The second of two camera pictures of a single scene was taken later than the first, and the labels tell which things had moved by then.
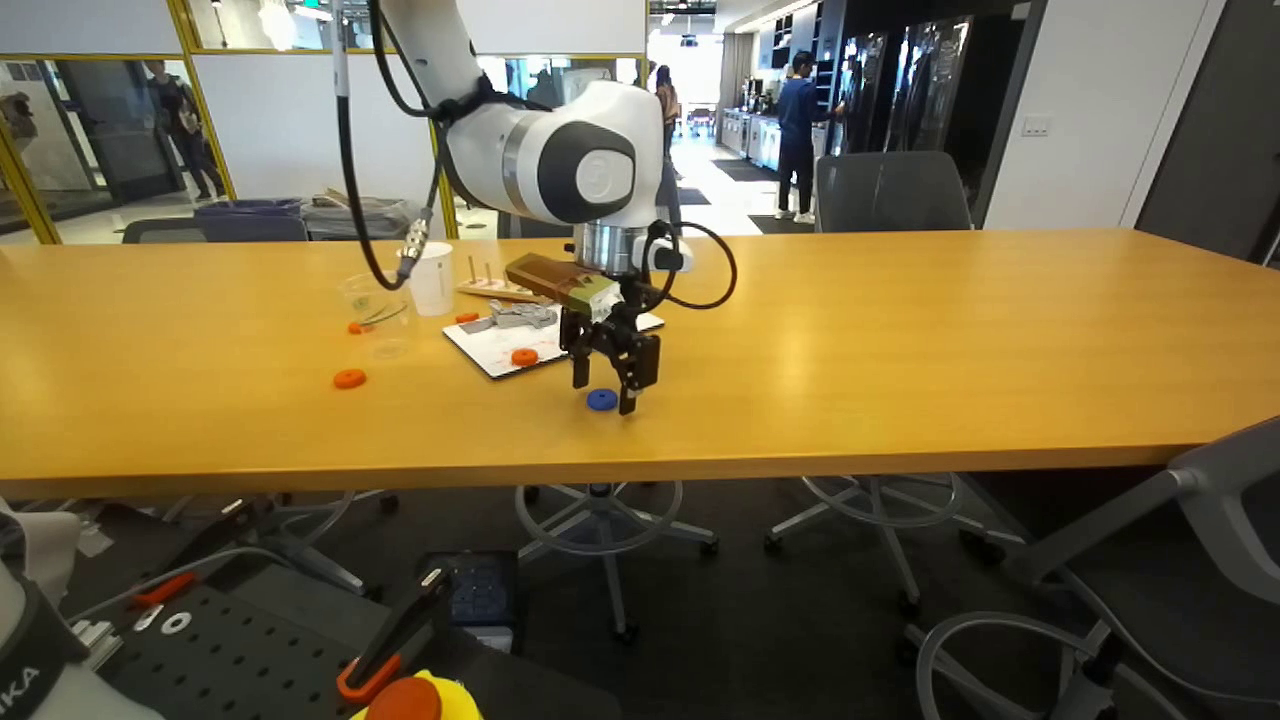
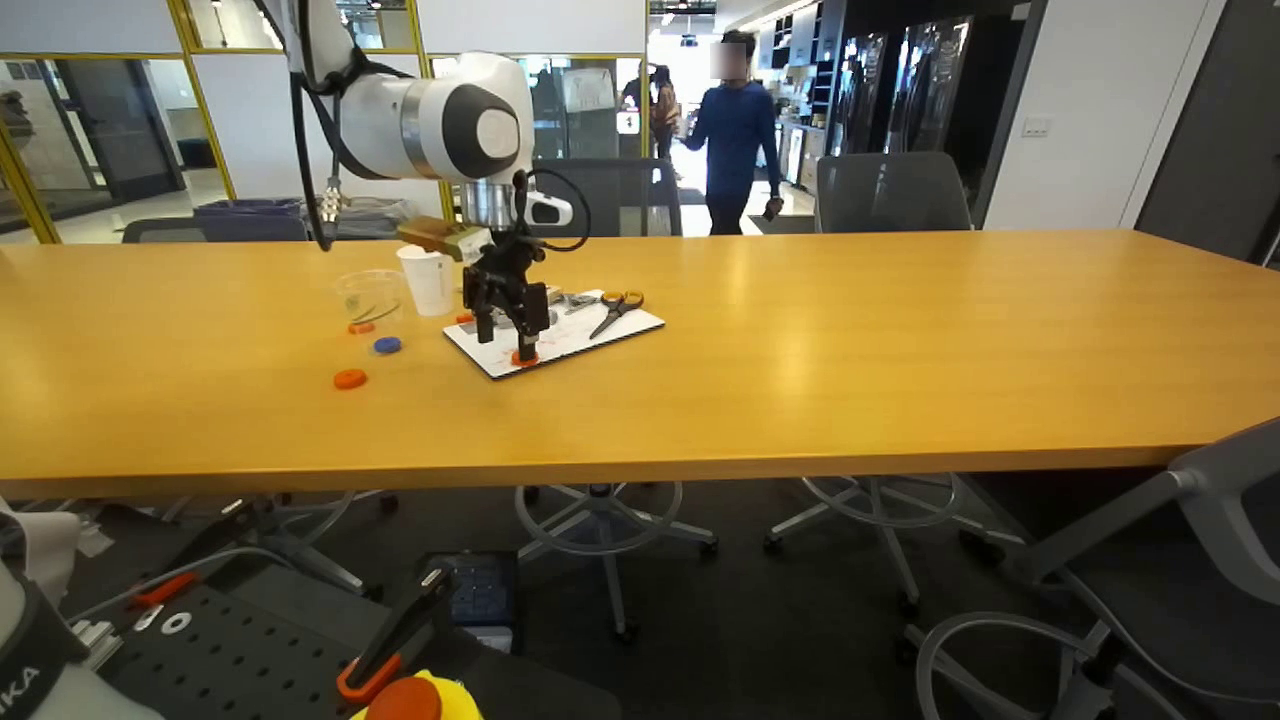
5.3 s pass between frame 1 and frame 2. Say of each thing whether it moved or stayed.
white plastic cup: stayed
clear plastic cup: stayed
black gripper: moved
